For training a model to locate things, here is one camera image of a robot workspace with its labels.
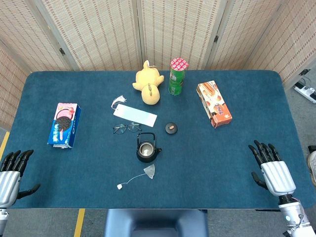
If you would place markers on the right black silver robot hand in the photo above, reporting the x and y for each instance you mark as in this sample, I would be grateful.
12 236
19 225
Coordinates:
277 176

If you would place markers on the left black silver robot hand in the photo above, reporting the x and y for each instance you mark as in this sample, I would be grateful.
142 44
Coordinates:
10 182

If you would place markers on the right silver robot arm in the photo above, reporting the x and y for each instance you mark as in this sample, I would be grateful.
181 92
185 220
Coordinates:
293 214

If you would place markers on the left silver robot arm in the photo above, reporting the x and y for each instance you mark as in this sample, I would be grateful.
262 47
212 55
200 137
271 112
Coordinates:
2 219

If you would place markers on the black teapot lid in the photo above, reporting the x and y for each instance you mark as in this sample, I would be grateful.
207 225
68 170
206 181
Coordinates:
169 130

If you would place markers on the black cast iron teapot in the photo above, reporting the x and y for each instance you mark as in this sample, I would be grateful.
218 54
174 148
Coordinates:
141 158

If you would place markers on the white shoe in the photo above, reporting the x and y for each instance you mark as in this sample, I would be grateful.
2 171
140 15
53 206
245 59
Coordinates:
313 168

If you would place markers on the blue table cloth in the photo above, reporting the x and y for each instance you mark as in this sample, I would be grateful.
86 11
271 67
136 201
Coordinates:
209 160

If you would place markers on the blue Oreo cookie box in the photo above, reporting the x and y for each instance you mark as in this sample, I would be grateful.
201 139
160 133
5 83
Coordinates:
64 126

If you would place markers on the white power strip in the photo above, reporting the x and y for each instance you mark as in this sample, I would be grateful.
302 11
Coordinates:
306 92

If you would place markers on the orange biscuit box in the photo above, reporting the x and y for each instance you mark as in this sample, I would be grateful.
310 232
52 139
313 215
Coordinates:
216 106

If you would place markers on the woven folding screen panel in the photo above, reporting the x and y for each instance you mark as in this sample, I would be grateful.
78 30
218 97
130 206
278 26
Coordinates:
24 32
242 32
177 29
296 37
98 34
10 86

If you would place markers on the green chips can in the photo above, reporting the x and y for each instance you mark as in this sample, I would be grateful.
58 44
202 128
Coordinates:
175 84

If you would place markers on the white bookmark with tassel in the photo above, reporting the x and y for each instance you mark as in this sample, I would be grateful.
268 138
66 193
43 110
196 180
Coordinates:
135 114

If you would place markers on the yellow plush toy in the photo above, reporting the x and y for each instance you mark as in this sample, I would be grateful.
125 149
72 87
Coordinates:
150 95

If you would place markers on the thin black frame eyeglasses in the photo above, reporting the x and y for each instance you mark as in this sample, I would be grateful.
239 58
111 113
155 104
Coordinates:
120 129

